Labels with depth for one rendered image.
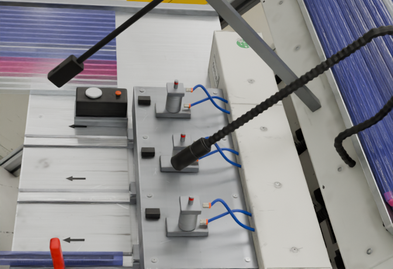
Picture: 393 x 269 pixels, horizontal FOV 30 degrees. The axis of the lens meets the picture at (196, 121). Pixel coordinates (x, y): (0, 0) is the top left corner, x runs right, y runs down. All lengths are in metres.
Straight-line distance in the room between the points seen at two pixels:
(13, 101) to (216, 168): 1.59
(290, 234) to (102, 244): 0.24
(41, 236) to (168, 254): 0.18
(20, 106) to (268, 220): 1.71
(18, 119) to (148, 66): 1.36
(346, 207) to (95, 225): 0.32
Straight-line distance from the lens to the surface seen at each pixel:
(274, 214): 0.91
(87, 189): 1.01
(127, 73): 1.22
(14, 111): 2.53
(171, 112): 1.04
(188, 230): 0.88
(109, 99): 1.09
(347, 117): 0.93
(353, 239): 0.87
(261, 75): 1.12
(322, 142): 0.98
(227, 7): 0.90
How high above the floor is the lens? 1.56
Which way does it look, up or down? 20 degrees down
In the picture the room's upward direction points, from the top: 56 degrees clockwise
